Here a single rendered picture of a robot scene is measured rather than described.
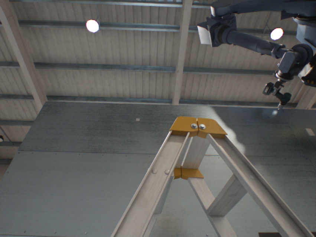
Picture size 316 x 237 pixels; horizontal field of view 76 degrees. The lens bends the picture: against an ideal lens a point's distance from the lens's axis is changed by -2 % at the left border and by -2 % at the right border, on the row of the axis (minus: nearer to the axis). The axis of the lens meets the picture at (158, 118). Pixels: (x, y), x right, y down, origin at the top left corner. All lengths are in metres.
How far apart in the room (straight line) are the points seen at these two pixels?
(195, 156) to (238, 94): 7.81
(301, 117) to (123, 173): 1.67
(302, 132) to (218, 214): 1.35
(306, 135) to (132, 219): 1.78
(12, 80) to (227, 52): 7.82
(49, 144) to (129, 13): 5.61
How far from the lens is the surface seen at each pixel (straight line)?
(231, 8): 2.52
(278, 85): 2.07
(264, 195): 0.72
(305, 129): 2.18
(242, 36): 2.26
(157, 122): 1.76
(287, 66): 1.95
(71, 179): 1.53
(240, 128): 1.87
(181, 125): 0.75
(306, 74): 2.08
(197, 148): 0.90
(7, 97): 9.90
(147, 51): 7.24
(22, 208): 1.55
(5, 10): 7.63
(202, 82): 7.97
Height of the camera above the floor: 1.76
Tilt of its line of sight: 45 degrees up
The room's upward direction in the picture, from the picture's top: straight up
